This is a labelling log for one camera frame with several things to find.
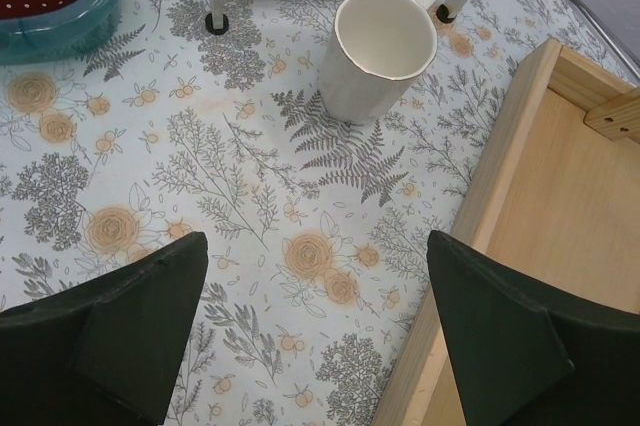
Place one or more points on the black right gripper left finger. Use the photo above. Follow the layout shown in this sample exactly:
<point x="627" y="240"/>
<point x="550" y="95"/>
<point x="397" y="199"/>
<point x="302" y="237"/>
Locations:
<point x="108" y="351"/>

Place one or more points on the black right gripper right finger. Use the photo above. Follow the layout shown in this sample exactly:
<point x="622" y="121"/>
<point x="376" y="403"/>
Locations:
<point x="526" y="353"/>

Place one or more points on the floral tablecloth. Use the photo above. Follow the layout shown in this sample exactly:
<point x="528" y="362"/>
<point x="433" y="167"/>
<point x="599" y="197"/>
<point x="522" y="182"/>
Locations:
<point x="317" y="230"/>

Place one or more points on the clear blue glass tray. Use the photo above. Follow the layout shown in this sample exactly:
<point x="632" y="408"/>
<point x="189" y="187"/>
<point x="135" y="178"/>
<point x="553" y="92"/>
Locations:
<point x="71" y="31"/>

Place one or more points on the white ceramic mug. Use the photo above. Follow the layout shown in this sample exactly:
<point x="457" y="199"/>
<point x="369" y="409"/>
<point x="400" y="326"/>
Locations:
<point x="376" y="51"/>

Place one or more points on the wooden clothes rack frame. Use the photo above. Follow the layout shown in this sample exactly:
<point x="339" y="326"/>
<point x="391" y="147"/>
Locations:
<point x="555" y="196"/>

